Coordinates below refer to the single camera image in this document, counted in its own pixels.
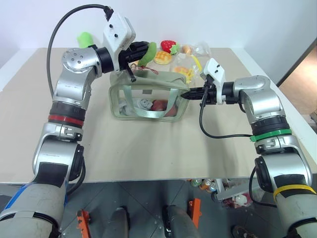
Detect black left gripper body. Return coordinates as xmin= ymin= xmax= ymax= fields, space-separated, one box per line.
xmin=118 ymin=41 xmax=147 ymax=70

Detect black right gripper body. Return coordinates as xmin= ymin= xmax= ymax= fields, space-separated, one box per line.
xmin=203 ymin=74 xmax=218 ymax=106

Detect green plush keychain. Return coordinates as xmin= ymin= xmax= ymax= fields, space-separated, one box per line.
xmin=130 ymin=42 xmax=159 ymax=75

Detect green pouch with clear window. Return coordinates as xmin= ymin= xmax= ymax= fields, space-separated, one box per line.
xmin=108 ymin=70 xmax=190 ymax=123

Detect yellow fries plush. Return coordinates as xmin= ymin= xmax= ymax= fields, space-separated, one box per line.
xmin=185 ymin=68 xmax=200 ymax=84

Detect yellow waffle plush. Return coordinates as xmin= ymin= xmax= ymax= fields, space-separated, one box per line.
xmin=153 ymin=50 xmax=172 ymax=65

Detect red strawberry plush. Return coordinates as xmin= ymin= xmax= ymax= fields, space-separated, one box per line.
xmin=160 ymin=40 xmax=181 ymax=56

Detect orange burger plush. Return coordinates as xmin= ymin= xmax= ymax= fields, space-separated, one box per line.
xmin=174 ymin=65 xmax=191 ymax=75

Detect dark red plush toy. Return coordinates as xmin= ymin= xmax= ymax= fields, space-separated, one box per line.
xmin=164 ymin=104 xmax=179 ymax=118

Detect yellow banana plush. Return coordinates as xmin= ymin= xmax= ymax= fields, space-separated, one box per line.
xmin=191 ymin=55 xmax=203 ymax=70

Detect grey white plush toy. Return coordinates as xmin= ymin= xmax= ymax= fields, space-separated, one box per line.
xmin=118 ymin=97 xmax=152 ymax=115

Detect round red plush toy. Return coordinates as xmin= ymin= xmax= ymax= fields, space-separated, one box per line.
xmin=151 ymin=99 xmax=167 ymax=112

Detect bright green plush toy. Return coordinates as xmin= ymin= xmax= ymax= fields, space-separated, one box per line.
xmin=76 ymin=31 xmax=98 ymax=49

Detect clear plastic bag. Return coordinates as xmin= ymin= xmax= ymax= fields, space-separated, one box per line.
xmin=191 ymin=41 xmax=211 ymax=57

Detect colourful bottles on floor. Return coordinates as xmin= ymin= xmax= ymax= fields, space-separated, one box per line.
xmin=189 ymin=178 xmax=219 ymax=194

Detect white storage box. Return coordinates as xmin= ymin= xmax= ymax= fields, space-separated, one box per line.
xmin=214 ymin=177 xmax=260 ymax=202

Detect dark rounded robot leg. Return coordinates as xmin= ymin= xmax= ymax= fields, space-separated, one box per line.
xmin=108 ymin=206 xmax=131 ymax=238
xmin=161 ymin=205 xmax=202 ymax=238

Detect dark shoe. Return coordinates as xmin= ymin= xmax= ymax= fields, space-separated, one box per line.
xmin=232 ymin=225 xmax=254 ymax=238

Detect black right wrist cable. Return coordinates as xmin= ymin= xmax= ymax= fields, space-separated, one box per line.
xmin=199 ymin=78 xmax=254 ymax=139

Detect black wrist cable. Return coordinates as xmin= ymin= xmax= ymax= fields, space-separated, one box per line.
xmin=47 ymin=5 xmax=114 ymax=100
xmin=199 ymin=78 xmax=254 ymax=139

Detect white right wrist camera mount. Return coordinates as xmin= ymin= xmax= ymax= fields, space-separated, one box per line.
xmin=199 ymin=58 xmax=226 ymax=104

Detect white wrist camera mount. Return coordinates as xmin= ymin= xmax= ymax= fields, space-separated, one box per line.
xmin=199 ymin=58 xmax=226 ymax=104
xmin=102 ymin=12 xmax=137 ymax=54

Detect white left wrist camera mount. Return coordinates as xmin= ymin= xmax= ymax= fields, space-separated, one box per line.
xmin=102 ymin=12 xmax=137 ymax=54

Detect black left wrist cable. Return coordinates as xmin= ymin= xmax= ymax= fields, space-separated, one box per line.
xmin=47 ymin=5 xmax=114 ymax=100

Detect black right elbow cable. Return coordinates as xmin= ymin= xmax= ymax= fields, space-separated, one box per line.
xmin=248 ymin=165 xmax=278 ymax=208

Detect black elbow cable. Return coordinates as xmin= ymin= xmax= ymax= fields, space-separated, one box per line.
xmin=248 ymin=165 xmax=278 ymax=208
xmin=66 ymin=162 xmax=87 ymax=196

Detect black left elbow cable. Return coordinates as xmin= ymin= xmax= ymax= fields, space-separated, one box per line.
xmin=66 ymin=162 xmax=87 ymax=196

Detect orange metal bracket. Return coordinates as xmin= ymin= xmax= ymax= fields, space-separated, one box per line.
xmin=189 ymin=198 xmax=201 ymax=229
xmin=76 ymin=209 xmax=93 ymax=238

